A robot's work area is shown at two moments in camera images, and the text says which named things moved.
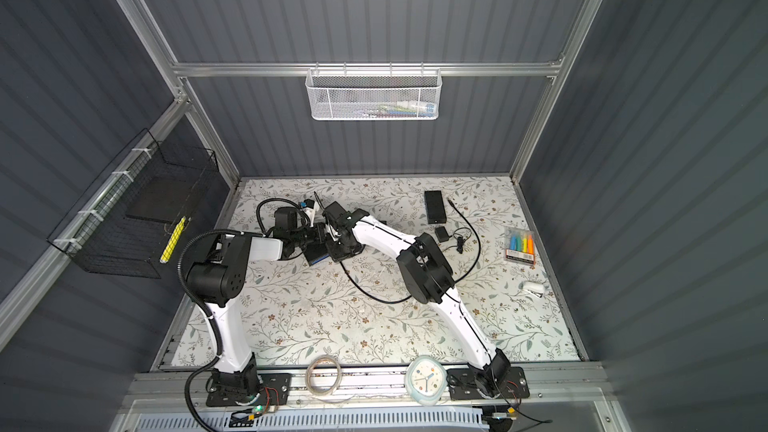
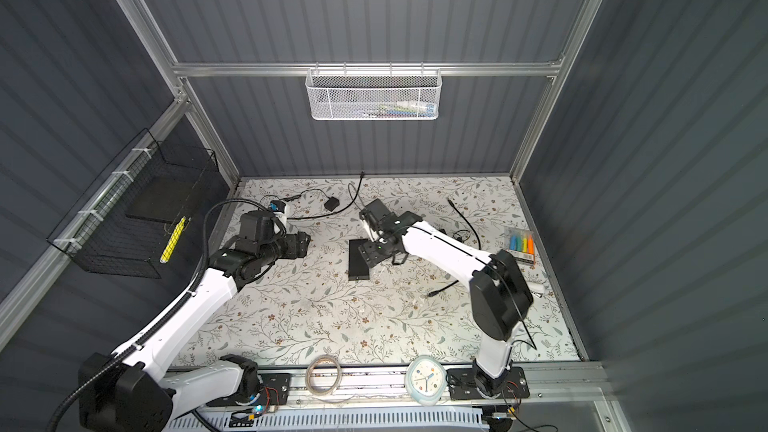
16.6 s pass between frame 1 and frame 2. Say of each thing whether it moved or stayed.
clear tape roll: stayed
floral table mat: stayed
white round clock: stayed
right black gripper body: moved
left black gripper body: moved
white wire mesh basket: stayed
